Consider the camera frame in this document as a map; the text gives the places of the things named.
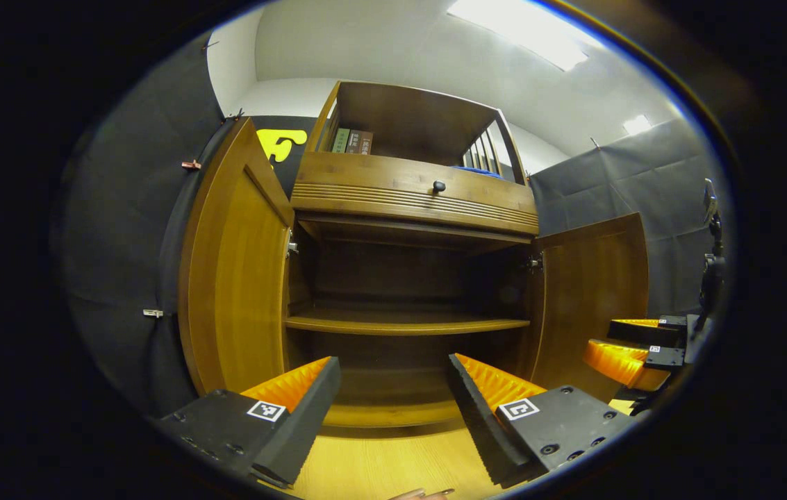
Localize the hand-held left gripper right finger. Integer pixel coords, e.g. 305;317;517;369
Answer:
447;353;637;489

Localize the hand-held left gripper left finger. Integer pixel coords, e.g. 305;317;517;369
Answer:
157;356;342;487

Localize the wooden shoe cabinet door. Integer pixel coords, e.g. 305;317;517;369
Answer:
531;212;649;403
178;117;295;397

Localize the wooden cabinet shelf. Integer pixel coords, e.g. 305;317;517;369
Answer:
285;310;531;337

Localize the black backdrop cloth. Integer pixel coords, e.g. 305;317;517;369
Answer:
53;31;734;417

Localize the wooden drawer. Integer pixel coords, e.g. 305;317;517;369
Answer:
292;153;538;223

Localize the ceiling light panel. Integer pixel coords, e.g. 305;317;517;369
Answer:
447;0;606;72

